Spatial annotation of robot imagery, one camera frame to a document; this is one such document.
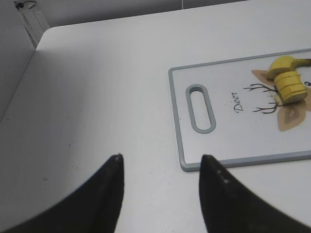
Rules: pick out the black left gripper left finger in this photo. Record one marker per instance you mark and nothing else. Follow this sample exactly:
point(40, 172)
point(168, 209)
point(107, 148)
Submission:
point(92, 208)

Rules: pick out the sliced banana pieces stack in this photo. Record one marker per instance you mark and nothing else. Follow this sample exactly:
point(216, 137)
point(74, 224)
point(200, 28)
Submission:
point(289, 88)

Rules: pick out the yellow banana stem half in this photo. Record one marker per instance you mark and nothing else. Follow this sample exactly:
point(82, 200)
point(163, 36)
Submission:
point(286, 64)

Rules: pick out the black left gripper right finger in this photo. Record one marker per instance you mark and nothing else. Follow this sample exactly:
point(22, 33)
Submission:
point(230, 207)

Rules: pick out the grey metal table bracket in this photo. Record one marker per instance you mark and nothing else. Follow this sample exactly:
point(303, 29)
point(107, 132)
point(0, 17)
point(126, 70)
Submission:
point(32, 18)

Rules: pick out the white grey deer cutting board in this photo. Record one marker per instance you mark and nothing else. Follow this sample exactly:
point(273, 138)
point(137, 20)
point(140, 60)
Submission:
point(227, 109)

